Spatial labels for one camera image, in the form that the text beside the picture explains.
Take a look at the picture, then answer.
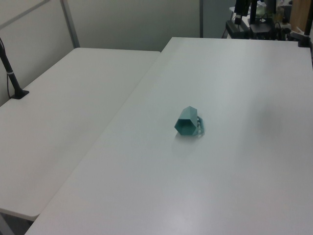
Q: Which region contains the grey partition frame post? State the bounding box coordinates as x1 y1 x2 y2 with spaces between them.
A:
199 0 204 38
60 0 81 48

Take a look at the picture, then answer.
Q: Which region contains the teal hexagonal cup with handle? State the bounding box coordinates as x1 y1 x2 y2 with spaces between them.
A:
174 105 205 137

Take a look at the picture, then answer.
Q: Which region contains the black pole with table clamp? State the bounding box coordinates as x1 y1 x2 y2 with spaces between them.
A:
289 0 313 48

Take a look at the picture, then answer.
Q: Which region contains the black equipment box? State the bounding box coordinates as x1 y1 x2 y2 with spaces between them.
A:
250 22 271 34

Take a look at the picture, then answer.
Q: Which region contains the light wooden board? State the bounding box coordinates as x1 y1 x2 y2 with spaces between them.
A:
290 0 313 35

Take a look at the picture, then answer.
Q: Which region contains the black camera pole with base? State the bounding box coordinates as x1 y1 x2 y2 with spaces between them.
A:
0 38 30 100

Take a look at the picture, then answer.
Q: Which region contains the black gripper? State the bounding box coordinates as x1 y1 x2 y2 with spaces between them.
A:
234 0 247 25

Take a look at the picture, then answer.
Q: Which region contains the thin black stand pole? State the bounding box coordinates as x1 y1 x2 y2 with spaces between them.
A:
249 0 258 25

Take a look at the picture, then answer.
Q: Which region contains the white auxiliary table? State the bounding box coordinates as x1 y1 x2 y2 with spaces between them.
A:
0 47 161 218

